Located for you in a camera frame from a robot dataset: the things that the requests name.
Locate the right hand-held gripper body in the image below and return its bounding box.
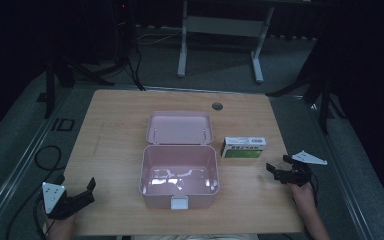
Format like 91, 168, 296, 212
281, 150, 328, 188

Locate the black tripod stand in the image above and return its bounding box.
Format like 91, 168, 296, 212
265, 39, 348, 136
43, 54, 116, 120

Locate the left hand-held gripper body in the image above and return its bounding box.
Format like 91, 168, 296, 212
41, 181, 96, 221

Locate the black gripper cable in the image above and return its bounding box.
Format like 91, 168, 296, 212
32, 198, 53, 239

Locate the black floor cable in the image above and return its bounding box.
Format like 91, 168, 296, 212
5, 144, 66, 240

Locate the dark equipment tower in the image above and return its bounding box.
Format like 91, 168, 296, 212
110, 0, 138, 66

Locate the person's left hand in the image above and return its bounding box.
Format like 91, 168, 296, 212
44, 213, 78, 240

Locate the green and white medicine box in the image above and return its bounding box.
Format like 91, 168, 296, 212
220, 136, 267, 159

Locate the person's right hand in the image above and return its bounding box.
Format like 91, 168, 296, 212
289, 181, 316, 206

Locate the open pink storage box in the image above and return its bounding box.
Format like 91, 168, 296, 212
138, 110, 220, 211

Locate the white floor cable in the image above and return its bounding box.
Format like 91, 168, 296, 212
135, 27, 183, 47

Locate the white desk frame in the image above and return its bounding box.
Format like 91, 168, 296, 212
176, 0, 277, 84

